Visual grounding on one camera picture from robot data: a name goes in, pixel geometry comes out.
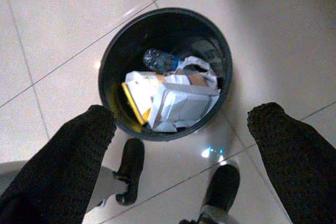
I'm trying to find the clear plastic bottle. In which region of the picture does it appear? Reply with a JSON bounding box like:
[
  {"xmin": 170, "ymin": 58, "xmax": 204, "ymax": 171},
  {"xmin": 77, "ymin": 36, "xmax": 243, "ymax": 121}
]
[{"xmin": 143, "ymin": 48, "xmax": 181, "ymax": 74}]

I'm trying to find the brown cardboard scrap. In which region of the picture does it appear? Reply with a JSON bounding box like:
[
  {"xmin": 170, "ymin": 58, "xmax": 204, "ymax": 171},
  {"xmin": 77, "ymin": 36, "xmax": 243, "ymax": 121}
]
[{"xmin": 188, "ymin": 73, "xmax": 208, "ymax": 88}]

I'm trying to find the robot left foot black shoe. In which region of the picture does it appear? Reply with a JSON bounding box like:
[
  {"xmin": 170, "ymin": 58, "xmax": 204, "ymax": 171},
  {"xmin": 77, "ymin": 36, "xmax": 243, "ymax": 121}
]
[{"xmin": 112, "ymin": 137, "xmax": 145, "ymax": 206}]

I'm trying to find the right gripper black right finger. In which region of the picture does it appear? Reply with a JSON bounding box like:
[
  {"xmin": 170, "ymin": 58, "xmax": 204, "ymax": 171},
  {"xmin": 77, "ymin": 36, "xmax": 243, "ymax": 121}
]
[{"xmin": 247, "ymin": 102, "xmax": 336, "ymax": 224}]

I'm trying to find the black round rubbish bin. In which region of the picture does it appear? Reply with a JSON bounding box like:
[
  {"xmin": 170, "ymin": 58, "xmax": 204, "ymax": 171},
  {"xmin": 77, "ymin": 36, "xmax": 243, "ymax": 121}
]
[{"xmin": 97, "ymin": 7, "xmax": 234, "ymax": 142}]

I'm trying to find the crumpled white paper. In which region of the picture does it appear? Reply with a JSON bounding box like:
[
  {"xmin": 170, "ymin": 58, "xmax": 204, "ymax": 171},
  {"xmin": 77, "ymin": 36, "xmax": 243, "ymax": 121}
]
[{"xmin": 178, "ymin": 55, "xmax": 221, "ymax": 91}]

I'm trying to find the large white crushed carton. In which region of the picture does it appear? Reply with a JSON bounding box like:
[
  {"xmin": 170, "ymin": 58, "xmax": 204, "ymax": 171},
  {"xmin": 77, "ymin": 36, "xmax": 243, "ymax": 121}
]
[{"xmin": 148, "ymin": 74, "xmax": 221, "ymax": 133}]

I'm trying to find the robot right foot black shoe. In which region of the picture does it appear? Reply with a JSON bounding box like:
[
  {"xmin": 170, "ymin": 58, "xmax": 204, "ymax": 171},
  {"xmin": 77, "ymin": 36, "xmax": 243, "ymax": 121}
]
[{"xmin": 201, "ymin": 164, "xmax": 241, "ymax": 216}]

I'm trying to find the white box with yellow edge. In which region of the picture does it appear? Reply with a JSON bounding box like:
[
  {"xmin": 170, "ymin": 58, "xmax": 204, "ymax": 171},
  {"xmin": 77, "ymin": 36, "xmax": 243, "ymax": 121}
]
[{"xmin": 121, "ymin": 70, "xmax": 161, "ymax": 126}]

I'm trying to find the robot foot black shoe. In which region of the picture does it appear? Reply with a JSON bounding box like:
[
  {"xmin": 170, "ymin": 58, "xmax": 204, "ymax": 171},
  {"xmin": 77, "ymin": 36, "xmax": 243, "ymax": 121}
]
[
  {"xmin": 112, "ymin": 137, "xmax": 145, "ymax": 206},
  {"xmin": 201, "ymin": 164, "xmax": 241, "ymax": 216}
]

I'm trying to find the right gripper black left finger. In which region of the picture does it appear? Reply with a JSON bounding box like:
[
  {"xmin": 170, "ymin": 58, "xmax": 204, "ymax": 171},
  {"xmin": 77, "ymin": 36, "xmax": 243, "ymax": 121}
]
[{"xmin": 0, "ymin": 104, "xmax": 118, "ymax": 224}]

